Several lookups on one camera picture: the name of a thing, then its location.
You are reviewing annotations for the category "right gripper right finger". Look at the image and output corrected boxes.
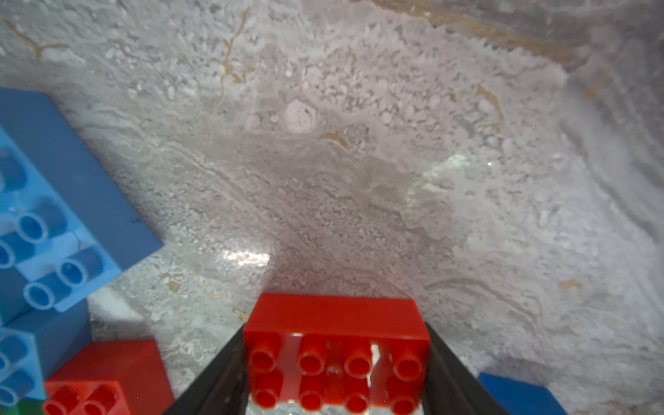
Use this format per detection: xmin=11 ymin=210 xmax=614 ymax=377
xmin=422 ymin=323 xmax=508 ymax=415

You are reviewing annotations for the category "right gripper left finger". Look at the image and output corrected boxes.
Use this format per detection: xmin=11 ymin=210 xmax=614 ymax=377
xmin=164 ymin=326 xmax=249 ymax=415

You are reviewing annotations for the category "red lego brick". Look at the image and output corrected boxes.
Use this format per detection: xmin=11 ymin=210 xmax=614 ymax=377
xmin=43 ymin=340 xmax=175 ymax=415
xmin=243 ymin=293 xmax=431 ymax=414

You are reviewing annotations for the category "blue lego brick front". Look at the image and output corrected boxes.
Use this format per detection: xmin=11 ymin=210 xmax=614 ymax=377
xmin=478 ymin=373 xmax=567 ymax=415

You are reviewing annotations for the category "red lego brick upright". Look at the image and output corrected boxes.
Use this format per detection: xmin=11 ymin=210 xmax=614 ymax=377
xmin=43 ymin=340 xmax=175 ymax=415

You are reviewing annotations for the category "light blue small lego brick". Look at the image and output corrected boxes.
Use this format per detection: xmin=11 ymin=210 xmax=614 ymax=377
xmin=1 ymin=300 xmax=92 ymax=408

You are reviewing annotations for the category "green lego brick middle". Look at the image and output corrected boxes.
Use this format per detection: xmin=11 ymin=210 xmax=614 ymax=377
xmin=0 ymin=399 xmax=43 ymax=415

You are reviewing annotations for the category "light blue large lego brick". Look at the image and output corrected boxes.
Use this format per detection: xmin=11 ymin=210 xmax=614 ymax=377
xmin=1 ymin=87 xmax=163 ymax=312

